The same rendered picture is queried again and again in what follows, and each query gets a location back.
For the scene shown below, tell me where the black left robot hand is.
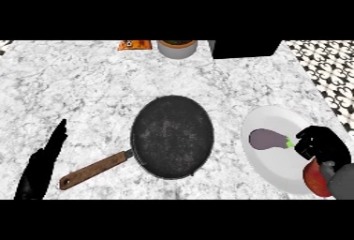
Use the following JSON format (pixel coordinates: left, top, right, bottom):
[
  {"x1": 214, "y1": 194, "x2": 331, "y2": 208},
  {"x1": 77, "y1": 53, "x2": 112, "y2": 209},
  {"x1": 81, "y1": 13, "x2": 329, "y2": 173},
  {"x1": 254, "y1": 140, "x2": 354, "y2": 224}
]
[{"x1": 12, "y1": 118, "x2": 69, "y2": 201}]

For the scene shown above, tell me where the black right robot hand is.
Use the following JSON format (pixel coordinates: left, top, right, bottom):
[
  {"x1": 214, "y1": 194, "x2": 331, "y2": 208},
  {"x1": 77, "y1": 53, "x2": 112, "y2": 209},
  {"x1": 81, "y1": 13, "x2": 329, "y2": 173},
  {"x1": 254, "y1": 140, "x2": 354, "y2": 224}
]
[{"x1": 295, "y1": 125, "x2": 353, "y2": 172}]

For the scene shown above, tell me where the white plate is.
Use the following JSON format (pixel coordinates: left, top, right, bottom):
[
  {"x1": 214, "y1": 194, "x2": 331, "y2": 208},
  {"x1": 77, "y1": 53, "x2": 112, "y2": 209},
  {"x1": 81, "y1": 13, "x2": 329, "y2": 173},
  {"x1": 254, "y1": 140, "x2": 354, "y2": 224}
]
[{"x1": 239, "y1": 105, "x2": 341, "y2": 197}]

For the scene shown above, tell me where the red pear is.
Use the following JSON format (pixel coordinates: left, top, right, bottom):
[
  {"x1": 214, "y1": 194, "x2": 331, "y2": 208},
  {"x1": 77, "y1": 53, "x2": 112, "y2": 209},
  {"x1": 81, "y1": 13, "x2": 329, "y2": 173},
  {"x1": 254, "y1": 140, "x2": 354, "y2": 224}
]
[{"x1": 301, "y1": 157, "x2": 335, "y2": 198}]

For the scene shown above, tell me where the purple eggplant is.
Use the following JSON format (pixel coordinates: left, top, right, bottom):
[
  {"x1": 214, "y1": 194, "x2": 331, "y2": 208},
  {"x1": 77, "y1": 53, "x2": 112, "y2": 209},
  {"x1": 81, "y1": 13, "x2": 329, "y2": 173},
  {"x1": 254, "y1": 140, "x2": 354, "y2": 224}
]
[{"x1": 248, "y1": 127, "x2": 297, "y2": 151}]

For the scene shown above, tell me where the black appliance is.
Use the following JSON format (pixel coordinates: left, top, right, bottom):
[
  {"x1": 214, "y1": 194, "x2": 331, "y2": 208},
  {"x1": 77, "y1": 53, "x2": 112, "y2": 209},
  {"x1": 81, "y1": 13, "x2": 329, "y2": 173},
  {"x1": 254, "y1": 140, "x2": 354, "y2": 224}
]
[{"x1": 208, "y1": 39, "x2": 283, "y2": 60}]

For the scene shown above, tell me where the grey plant pot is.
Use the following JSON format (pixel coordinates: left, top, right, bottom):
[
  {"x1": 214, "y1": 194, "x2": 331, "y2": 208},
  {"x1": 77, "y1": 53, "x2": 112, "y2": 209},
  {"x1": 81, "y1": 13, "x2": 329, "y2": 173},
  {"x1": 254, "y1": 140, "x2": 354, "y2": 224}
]
[{"x1": 156, "y1": 39, "x2": 199, "y2": 60}]

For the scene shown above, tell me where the orange packet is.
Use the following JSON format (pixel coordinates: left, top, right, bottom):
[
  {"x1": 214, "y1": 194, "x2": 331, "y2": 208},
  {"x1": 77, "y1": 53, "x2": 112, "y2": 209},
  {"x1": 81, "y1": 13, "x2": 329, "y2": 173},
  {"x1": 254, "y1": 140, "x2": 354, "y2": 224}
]
[{"x1": 117, "y1": 39, "x2": 154, "y2": 52}]

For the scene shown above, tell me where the black frying pan wooden handle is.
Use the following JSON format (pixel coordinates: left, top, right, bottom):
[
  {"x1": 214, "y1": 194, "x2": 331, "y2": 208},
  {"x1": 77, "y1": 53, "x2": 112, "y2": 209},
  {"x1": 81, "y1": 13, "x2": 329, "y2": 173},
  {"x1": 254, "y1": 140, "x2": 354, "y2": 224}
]
[{"x1": 58, "y1": 95, "x2": 215, "y2": 191}]

